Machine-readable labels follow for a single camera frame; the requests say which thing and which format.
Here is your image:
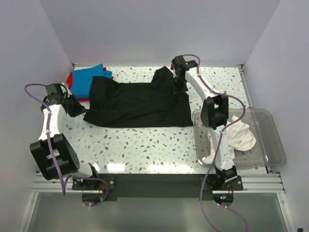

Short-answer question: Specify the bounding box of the aluminium rail frame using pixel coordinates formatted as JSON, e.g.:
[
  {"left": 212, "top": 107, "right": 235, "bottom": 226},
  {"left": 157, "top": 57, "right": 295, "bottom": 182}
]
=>
[{"left": 30, "top": 174, "right": 285, "bottom": 193}]

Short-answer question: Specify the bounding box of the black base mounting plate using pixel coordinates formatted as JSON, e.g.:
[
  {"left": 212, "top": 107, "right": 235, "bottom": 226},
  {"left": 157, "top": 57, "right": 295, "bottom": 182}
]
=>
[{"left": 72, "top": 174, "right": 244, "bottom": 202}]

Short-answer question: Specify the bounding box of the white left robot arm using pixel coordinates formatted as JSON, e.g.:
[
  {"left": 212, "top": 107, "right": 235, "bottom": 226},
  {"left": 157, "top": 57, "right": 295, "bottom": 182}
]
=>
[{"left": 30, "top": 83, "right": 100, "bottom": 189}]

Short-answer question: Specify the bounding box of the clear plastic bin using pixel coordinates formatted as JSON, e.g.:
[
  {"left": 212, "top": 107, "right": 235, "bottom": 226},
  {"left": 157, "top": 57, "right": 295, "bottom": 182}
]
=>
[{"left": 193, "top": 108, "right": 286, "bottom": 168}]

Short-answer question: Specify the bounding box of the blue folded t shirt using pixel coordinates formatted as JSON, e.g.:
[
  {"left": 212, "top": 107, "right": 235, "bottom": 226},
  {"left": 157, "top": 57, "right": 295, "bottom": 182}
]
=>
[{"left": 70, "top": 64, "right": 113, "bottom": 98}]

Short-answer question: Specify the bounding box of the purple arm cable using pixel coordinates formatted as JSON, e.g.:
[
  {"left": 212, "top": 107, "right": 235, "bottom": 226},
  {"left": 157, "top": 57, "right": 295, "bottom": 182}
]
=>
[
  {"left": 24, "top": 83, "right": 108, "bottom": 207},
  {"left": 182, "top": 54, "right": 249, "bottom": 232}
]

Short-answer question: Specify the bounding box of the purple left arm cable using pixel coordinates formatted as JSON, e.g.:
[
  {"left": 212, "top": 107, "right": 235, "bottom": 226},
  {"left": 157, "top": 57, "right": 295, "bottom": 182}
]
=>
[{"left": 24, "top": 83, "right": 108, "bottom": 207}]

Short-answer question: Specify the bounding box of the red folded t shirt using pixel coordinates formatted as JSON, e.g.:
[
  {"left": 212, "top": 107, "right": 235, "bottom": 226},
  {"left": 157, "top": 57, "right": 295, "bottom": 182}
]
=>
[{"left": 66, "top": 72, "right": 89, "bottom": 102}]

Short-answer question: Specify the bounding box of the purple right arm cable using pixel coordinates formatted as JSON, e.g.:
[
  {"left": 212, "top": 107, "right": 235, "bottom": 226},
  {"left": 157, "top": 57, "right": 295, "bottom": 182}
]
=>
[{"left": 182, "top": 54, "right": 249, "bottom": 232}]

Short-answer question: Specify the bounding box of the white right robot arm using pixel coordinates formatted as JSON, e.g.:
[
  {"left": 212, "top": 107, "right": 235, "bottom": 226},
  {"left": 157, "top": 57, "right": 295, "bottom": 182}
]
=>
[{"left": 171, "top": 56, "right": 237, "bottom": 190}]

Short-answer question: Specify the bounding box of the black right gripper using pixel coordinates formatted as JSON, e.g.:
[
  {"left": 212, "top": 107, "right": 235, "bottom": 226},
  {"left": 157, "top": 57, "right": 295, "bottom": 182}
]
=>
[{"left": 170, "top": 75, "right": 189, "bottom": 99}]

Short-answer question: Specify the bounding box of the white t shirt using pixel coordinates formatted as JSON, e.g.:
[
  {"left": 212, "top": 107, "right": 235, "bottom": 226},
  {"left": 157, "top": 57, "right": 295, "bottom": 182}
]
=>
[{"left": 202, "top": 116, "right": 256, "bottom": 164}]

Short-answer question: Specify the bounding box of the black t shirt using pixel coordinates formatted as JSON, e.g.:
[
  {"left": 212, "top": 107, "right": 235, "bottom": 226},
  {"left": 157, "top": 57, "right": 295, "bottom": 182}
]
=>
[{"left": 84, "top": 67, "right": 193, "bottom": 128}]

